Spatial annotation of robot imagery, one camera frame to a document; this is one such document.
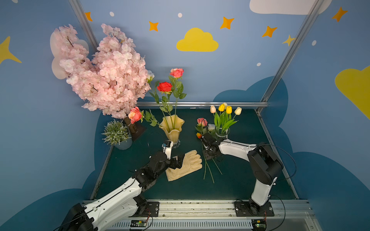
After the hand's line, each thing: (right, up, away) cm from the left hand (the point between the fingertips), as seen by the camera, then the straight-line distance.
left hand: (177, 150), depth 79 cm
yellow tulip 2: (+27, +20, +4) cm, 34 cm away
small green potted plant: (-37, +9, +7) cm, 39 cm away
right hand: (+22, -4, +17) cm, 28 cm away
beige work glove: (+9, -10, +12) cm, 18 cm away
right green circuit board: (+43, -37, -6) cm, 57 cm away
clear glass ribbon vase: (+28, +10, +11) cm, 32 cm away
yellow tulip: (+29, +23, +1) cm, 37 cm away
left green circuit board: (-20, -36, -8) cm, 41 cm away
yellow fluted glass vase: (-4, +14, +11) cm, 18 cm away
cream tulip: (+23, +18, +7) cm, 30 cm away
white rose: (+23, +13, +23) cm, 35 cm away
